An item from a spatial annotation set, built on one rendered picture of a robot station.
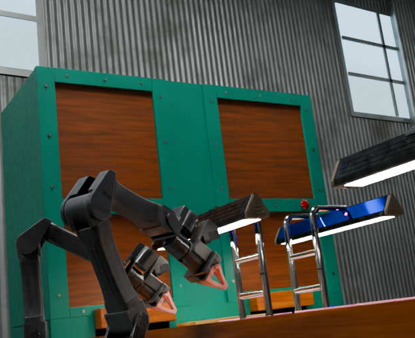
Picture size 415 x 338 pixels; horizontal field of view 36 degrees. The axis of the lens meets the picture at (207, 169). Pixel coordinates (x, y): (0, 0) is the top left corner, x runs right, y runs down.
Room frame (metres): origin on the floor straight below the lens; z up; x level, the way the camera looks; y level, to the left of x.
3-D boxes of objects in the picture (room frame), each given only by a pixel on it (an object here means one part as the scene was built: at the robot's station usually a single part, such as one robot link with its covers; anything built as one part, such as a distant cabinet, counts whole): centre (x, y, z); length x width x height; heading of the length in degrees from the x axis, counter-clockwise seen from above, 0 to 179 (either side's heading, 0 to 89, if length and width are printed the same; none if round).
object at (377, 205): (2.38, -0.44, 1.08); 0.62 x 0.08 x 0.07; 33
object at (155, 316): (2.42, 0.32, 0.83); 0.30 x 0.06 x 0.07; 123
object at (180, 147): (2.87, 0.18, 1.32); 1.36 x 0.55 x 0.95; 123
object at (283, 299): (2.79, -0.25, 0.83); 0.30 x 0.06 x 0.07; 123
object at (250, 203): (2.08, 0.04, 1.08); 0.62 x 0.08 x 0.07; 33
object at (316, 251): (2.34, -0.37, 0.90); 0.20 x 0.19 x 0.45; 33
